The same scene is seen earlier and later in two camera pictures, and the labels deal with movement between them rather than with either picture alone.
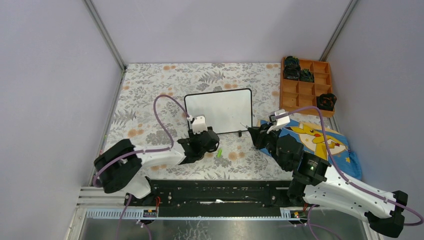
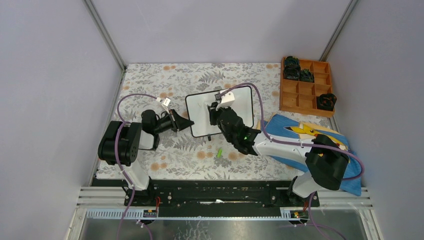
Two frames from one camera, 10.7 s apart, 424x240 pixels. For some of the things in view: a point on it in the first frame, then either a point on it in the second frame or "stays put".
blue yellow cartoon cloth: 328,144 stays put
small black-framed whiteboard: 224,111 stays put
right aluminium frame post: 338,30 stays put
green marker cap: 219,152 stays put
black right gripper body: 268,141 to 215,119
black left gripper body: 192,136 to 171,120
